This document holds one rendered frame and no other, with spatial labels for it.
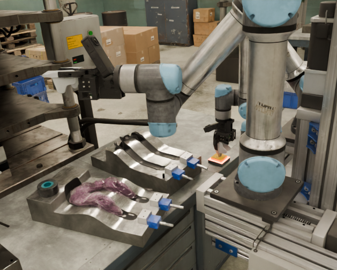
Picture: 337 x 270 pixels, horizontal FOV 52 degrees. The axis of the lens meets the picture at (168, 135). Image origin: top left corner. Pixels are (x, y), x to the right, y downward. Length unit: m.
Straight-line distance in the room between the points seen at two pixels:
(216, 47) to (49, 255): 0.91
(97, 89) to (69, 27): 1.18
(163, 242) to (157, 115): 0.82
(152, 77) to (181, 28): 7.62
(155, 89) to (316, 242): 0.62
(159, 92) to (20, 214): 0.95
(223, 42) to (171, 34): 7.72
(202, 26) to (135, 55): 2.64
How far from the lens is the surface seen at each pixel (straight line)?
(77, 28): 2.12
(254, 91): 0.84
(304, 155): 1.26
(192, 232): 1.79
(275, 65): 0.82
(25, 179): 1.90
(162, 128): 0.91
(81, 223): 1.39
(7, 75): 1.84
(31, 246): 1.44
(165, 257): 1.67
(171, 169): 1.49
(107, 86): 0.94
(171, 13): 8.57
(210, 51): 0.95
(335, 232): 1.12
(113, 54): 5.52
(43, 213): 1.49
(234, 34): 0.94
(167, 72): 0.86
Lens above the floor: 1.69
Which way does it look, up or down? 25 degrees down
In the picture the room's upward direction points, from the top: 4 degrees counter-clockwise
